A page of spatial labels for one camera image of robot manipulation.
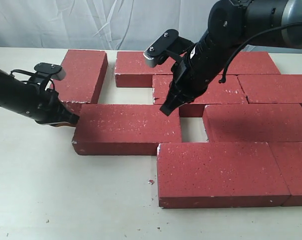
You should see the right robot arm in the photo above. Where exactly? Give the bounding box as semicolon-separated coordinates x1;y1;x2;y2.
151;0;302;115

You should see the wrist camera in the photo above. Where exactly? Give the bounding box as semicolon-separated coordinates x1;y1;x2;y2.
34;62;66;81
143;29;194;68

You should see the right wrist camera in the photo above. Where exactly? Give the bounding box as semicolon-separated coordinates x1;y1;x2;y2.
143;29;194;68

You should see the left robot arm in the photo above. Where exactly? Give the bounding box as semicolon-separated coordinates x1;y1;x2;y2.
0;62;79;127

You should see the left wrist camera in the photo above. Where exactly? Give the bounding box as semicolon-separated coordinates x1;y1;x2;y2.
34;62;66;81

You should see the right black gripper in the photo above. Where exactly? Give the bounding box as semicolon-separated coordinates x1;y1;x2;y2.
160;31;239;116

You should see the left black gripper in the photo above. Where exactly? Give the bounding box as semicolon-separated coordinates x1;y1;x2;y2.
13;82;79;127

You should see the red brick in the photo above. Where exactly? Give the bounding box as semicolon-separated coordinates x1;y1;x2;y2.
54;49;108;115
114;51;174;88
203;103;302;143
72;104;182;156
269;142;302;207
157;142;291;209
227;51;281;75
152;75;248;118
238;74;302;104

